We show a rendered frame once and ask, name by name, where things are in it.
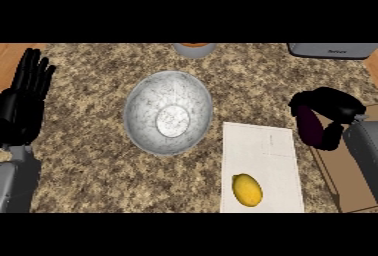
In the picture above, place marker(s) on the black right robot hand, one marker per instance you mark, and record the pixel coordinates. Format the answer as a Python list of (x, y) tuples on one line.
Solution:
[(331, 101)]

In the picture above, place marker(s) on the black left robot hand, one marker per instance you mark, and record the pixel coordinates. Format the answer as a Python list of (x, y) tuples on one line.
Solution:
[(22, 103)]

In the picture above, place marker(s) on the dark purple eggplant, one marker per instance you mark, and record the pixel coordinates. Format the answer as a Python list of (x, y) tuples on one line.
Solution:
[(309, 124)]

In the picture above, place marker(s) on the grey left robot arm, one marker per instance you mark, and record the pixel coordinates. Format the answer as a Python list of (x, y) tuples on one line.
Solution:
[(12, 180)]

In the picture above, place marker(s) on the white placemat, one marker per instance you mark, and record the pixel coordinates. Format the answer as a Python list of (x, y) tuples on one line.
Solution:
[(260, 166)]

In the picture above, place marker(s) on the white marble bowl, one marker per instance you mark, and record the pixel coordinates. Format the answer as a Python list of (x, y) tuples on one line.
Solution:
[(169, 112)]

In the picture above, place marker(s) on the grey appliance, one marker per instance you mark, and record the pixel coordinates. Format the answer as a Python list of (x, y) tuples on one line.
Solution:
[(333, 50)]

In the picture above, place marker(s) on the yellow lemon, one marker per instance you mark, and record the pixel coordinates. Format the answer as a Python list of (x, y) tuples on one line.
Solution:
[(247, 189)]

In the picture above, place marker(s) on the grey cup with orange content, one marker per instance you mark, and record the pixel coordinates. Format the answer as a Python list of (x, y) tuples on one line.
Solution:
[(195, 49)]

